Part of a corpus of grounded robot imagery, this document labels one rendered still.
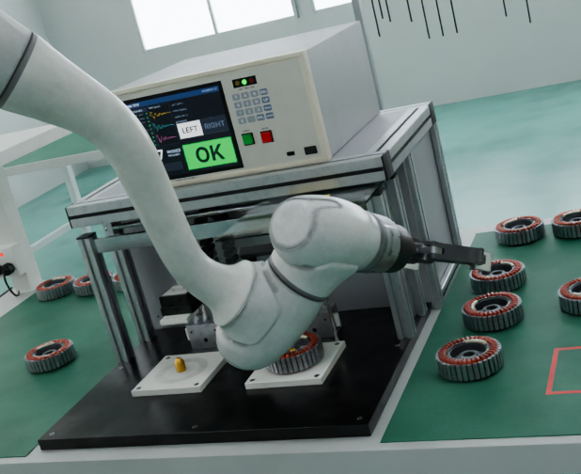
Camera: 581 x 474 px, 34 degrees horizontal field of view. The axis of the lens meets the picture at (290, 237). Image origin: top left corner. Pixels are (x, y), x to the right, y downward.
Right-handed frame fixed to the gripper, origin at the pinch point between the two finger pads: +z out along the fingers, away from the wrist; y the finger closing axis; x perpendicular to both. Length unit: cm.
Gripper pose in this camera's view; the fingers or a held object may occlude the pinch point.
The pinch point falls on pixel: (448, 260)
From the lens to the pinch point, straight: 158.9
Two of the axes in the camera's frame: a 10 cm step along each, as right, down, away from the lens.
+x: 0.8, -9.9, 1.1
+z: 6.4, 1.3, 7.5
